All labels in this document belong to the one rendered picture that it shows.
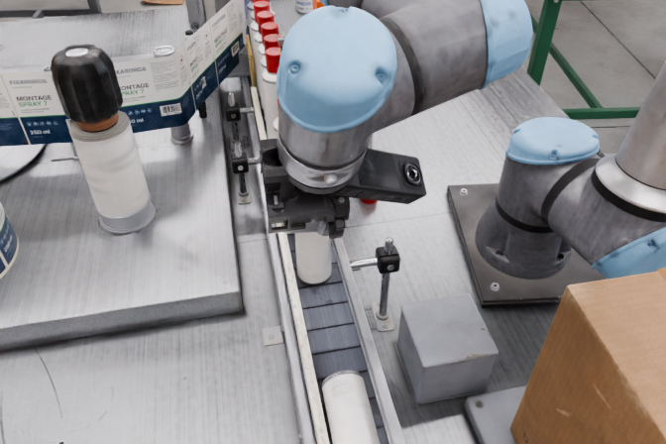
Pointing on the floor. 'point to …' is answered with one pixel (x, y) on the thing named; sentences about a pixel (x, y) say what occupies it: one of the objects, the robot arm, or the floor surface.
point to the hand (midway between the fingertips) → (325, 219)
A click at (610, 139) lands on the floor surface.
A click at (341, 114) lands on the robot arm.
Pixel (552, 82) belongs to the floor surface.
